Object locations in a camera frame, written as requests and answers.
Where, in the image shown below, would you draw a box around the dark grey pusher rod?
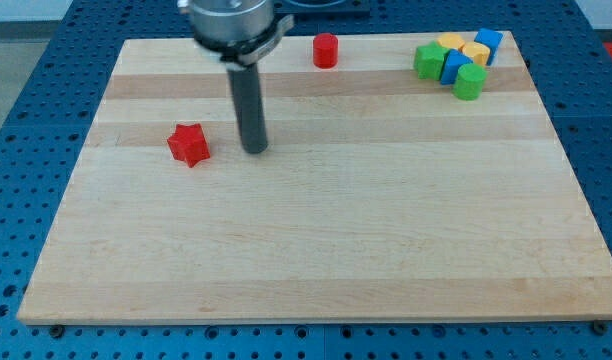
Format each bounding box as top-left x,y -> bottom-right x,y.
227,64 -> 268,154

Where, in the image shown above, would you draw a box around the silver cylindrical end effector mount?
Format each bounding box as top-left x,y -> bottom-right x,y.
177,0 -> 294,67

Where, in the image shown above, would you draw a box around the red star block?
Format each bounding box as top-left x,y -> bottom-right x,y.
167,123 -> 211,168

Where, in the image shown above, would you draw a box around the green star block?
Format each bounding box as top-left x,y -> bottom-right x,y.
413,41 -> 450,81

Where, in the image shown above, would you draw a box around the red cylinder block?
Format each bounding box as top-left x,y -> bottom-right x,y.
312,33 -> 339,69

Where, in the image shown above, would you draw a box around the light wooden board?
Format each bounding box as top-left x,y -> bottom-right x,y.
17,32 -> 612,325

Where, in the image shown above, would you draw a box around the yellow hexagon block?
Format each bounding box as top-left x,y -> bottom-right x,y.
436,32 -> 465,51

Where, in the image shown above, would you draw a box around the blue angled block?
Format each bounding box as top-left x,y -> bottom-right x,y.
440,49 -> 472,85

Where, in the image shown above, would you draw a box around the green cylinder block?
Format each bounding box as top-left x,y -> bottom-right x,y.
452,63 -> 488,101

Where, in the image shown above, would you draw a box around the yellow cylinder block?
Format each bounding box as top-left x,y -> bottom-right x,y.
461,41 -> 491,67

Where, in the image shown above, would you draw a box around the blue cube block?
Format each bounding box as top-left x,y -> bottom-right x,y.
475,28 -> 503,65

